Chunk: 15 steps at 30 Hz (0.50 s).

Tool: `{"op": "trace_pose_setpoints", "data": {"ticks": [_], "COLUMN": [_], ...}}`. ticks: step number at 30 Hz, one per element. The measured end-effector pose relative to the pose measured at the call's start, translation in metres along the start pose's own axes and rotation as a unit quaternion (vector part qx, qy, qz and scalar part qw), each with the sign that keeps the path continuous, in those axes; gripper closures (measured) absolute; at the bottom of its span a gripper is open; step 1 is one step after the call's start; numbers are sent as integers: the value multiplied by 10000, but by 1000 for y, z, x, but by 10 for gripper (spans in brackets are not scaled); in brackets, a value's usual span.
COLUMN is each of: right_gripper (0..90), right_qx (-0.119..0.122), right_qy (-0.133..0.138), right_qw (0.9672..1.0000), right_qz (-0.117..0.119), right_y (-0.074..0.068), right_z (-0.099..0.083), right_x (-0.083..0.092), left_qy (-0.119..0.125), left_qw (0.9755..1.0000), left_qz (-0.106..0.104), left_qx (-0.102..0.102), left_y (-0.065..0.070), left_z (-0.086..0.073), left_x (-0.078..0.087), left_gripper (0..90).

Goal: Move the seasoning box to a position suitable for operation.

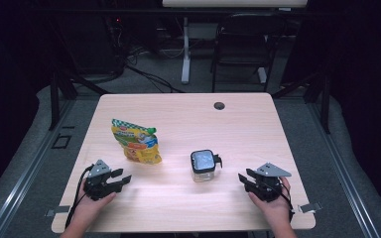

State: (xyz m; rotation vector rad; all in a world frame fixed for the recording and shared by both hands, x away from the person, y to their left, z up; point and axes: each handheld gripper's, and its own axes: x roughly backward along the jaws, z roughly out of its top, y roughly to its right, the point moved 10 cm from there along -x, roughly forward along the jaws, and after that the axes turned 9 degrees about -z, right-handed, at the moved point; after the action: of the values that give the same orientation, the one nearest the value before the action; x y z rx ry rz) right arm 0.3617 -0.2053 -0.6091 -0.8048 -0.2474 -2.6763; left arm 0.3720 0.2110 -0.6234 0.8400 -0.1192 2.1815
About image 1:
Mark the grey floor rail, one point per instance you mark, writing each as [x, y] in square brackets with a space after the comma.
[344, 172]
[29, 172]

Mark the person's right hand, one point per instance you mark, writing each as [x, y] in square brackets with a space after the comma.
[278, 211]

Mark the black metal stand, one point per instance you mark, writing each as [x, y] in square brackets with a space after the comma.
[54, 99]
[325, 102]

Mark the glass jar with black lid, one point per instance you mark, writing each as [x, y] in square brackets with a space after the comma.
[202, 160]

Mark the dark computer case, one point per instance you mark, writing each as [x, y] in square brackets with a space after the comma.
[92, 46]

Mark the yellow spout pouch green cap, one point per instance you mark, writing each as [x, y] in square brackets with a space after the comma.
[139, 145]

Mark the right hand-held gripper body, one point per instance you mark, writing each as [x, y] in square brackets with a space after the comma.
[266, 188]

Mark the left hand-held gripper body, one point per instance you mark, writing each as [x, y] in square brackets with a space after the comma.
[96, 186]

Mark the white desk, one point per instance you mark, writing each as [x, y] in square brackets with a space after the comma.
[234, 3]

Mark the person's left hand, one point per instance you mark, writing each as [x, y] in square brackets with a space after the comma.
[91, 208]

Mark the grey tape strip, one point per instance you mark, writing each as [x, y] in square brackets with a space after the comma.
[58, 210]
[311, 207]

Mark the black folding chair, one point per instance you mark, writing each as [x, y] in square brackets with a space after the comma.
[244, 43]

